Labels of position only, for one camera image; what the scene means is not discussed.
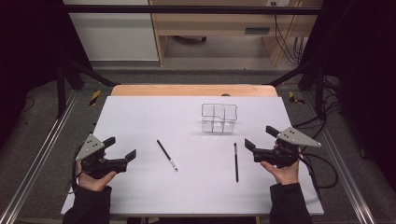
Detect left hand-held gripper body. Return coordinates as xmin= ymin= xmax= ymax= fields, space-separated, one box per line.
xmin=75 ymin=133 xmax=129 ymax=180

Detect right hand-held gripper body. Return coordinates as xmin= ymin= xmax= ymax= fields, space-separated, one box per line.
xmin=252 ymin=126 xmax=322 ymax=169

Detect plain black pen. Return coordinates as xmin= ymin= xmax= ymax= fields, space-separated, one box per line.
xmin=233 ymin=142 xmax=240 ymax=184

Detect black pen with silver tip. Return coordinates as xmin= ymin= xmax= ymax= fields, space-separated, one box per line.
xmin=156 ymin=139 xmax=179 ymax=173

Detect clear acrylic organizer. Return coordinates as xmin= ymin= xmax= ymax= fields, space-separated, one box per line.
xmin=201 ymin=103 xmax=238 ymax=134

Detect person's left hand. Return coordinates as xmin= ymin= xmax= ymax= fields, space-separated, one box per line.
xmin=75 ymin=161 xmax=118 ymax=192

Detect person's right hand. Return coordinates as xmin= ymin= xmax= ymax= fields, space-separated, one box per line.
xmin=261 ymin=152 xmax=302 ymax=187

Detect yellow clamp right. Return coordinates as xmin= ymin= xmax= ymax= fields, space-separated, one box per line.
xmin=288 ymin=91 xmax=306 ymax=105

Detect yellow clamp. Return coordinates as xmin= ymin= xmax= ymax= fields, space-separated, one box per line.
xmin=88 ymin=90 xmax=102 ymax=106
xmin=288 ymin=91 xmax=306 ymax=105

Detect yellow clamp left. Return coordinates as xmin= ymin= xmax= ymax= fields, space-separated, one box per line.
xmin=88 ymin=90 xmax=102 ymax=106

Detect black metal stand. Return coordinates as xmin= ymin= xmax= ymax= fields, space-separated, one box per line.
xmin=55 ymin=59 xmax=120 ymax=119
xmin=264 ymin=59 xmax=328 ymax=120

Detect white table board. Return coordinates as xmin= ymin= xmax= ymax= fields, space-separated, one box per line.
xmin=61 ymin=95 xmax=325 ymax=217

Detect wooden table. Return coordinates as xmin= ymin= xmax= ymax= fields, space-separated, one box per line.
xmin=110 ymin=84 xmax=278 ymax=97

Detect white cabinet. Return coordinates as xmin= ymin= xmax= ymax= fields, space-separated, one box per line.
xmin=63 ymin=0 xmax=160 ymax=63

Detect black curtain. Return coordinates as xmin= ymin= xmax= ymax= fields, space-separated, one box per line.
xmin=306 ymin=0 xmax=396 ymax=188
xmin=0 ymin=0 xmax=92 ymax=147

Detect light wooden desk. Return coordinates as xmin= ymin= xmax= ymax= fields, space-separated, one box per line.
xmin=148 ymin=0 xmax=325 ymax=67

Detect left hand-held gripper cable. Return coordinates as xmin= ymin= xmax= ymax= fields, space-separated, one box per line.
xmin=71 ymin=146 xmax=82 ymax=195

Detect hand-held gripper cable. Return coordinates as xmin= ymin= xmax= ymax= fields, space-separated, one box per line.
xmin=297 ymin=151 xmax=339 ymax=201
xmin=71 ymin=146 xmax=82 ymax=195

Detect black floor cable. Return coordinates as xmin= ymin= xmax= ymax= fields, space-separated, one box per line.
xmin=292 ymin=115 xmax=326 ymax=129
xmin=21 ymin=96 xmax=35 ymax=114

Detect aluminium rail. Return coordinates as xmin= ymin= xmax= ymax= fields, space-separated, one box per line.
xmin=0 ymin=90 xmax=80 ymax=224
xmin=303 ymin=92 xmax=377 ymax=224

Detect right hand-held gripper cable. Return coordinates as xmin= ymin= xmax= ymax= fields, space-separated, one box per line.
xmin=297 ymin=151 xmax=339 ymax=201

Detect hanging black cables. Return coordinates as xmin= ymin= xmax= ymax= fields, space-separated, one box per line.
xmin=270 ymin=1 xmax=307 ymax=65

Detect black horizontal frame bar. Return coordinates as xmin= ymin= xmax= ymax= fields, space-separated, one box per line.
xmin=64 ymin=4 xmax=323 ymax=16

